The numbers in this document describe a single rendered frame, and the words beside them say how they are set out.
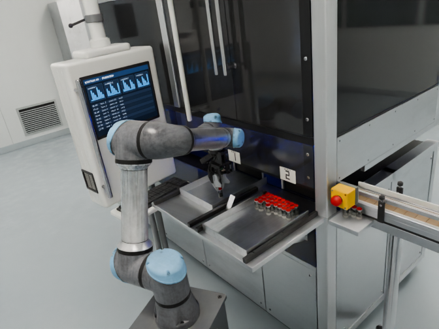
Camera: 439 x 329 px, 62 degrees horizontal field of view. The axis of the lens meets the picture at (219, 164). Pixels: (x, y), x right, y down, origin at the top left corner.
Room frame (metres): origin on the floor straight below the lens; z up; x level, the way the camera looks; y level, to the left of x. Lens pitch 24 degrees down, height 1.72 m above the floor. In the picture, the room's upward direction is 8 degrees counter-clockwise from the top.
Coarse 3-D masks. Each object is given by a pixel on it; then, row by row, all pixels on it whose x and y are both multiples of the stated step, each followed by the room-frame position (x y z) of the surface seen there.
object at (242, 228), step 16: (240, 208) 1.37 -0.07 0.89; (208, 224) 1.27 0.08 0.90; (224, 224) 1.28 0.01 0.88; (240, 224) 1.26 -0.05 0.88; (256, 224) 1.25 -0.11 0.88; (272, 224) 1.23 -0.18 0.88; (288, 224) 1.17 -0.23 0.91; (224, 240) 1.14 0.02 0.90; (240, 240) 1.15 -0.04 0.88; (256, 240) 1.14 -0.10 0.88
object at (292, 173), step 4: (280, 168) 1.40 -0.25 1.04; (284, 168) 1.38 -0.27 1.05; (280, 172) 1.40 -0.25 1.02; (284, 172) 1.39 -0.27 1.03; (292, 172) 1.35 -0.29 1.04; (280, 176) 1.40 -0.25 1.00; (284, 176) 1.39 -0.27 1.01; (288, 176) 1.37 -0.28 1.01; (292, 176) 1.35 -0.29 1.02; (288, 180) 1.37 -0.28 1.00; (292, 180) 1.35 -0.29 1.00
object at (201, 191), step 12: (204, 180) 1.68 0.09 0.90; (240, 180) 1.65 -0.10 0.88; (252, 180) 1.64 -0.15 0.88; (264, 180) 1.58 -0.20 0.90; (180, 192) 1.59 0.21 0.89; (192, 192) 1.60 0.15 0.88; (204, 192) 1.58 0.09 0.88; (216, 192) 1.57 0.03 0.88; (228, 192) 1.55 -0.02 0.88; (240, 192) 1.49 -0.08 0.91; (204, 204) 1.43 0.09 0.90; (216, 204) 1.40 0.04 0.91
